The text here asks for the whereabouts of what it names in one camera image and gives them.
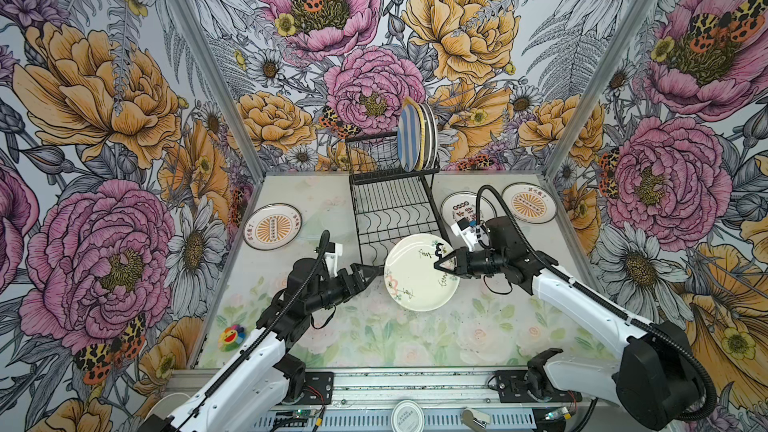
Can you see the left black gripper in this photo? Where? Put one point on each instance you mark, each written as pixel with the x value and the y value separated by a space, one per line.
pixel 359 267

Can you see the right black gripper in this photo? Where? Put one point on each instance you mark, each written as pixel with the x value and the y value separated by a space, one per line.
pixel 462 265

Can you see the pale glass plate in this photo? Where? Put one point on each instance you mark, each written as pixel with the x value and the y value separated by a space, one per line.
pixel 411 278

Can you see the white plate red ring pattern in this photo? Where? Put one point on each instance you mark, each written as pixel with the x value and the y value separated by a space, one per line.
pixel 462 205

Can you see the blue white striped plate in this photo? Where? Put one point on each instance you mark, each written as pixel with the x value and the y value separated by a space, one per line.
pixel 409 136

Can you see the white plate green red rim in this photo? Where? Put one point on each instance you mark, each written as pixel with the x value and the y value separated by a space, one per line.
pixel 428 140

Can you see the white plate with chinese characters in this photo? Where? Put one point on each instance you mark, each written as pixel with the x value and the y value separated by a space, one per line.
pixel 435 137

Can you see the yellow woven square plate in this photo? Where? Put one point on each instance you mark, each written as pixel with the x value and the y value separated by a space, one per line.
pixel 421 159

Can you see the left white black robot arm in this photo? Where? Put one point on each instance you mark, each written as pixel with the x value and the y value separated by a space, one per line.
pixel 263 373

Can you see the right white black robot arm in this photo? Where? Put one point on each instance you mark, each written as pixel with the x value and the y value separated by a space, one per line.
pixel 656 379

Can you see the orange sunburst plate right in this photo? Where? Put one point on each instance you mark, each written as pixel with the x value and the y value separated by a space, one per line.
pixel 530 203

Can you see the orange sunburst plate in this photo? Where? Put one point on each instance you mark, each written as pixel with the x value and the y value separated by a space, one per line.
pixel 272 226
pixel 530 203

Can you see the orange sunburst plate left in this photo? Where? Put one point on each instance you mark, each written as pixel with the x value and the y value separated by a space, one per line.
pixel 272 226

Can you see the round white lid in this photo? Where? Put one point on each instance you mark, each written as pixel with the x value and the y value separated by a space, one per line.
pixel 408 416

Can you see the small colourful toy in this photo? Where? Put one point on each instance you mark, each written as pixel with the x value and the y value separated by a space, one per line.
pixel 232 338

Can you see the green circuit board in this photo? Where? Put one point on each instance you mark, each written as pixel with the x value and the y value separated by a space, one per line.
pixel 294 418

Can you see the grey clip tool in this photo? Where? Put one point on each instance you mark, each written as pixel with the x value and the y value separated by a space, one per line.
pixel 475 420

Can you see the black wire dish rack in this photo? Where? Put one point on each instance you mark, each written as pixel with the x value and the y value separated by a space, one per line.
pixel 389 203

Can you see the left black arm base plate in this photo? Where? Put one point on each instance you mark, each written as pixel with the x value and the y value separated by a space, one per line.
pixel 310 388

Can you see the aluminium front rail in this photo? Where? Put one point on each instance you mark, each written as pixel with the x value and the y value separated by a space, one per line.
pixel 435 387

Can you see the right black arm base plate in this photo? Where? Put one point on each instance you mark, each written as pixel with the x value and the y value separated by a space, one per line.
pixel 525 386

